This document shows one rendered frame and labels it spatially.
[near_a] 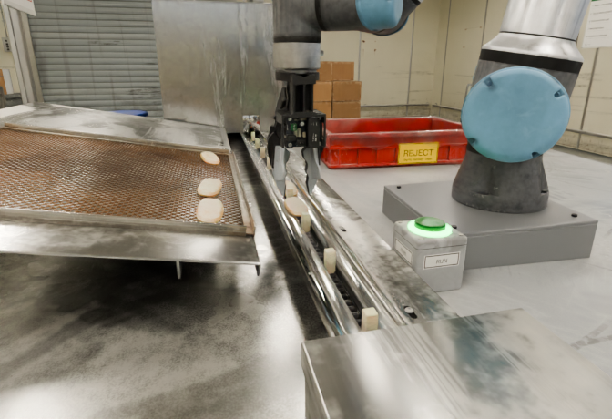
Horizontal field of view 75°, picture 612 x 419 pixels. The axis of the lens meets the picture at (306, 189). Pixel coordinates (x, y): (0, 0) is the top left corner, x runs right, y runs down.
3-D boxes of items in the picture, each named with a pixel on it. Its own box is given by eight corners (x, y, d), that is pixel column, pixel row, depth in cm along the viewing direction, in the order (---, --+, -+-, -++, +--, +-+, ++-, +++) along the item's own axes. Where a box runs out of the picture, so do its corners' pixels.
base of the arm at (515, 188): (516, 184, 77) (524, 133, 74) (568, 212, 63) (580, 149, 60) (439, 186, 77) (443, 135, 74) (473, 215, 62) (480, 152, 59)
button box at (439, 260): (463, 314, 53) (473, 238, 50) (408, 322, 51) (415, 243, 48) (431, 282, 61) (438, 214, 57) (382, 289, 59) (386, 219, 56)
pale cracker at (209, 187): (217, 199, 64) (218, 191, 64) (193, 195, 64) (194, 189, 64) (224, 182, 74) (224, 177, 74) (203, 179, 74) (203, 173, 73)
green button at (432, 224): (451, 237, 51) (452, 225, 51) (423, 240, 51) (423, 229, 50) (434, 225, 55) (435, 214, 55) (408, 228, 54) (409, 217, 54)
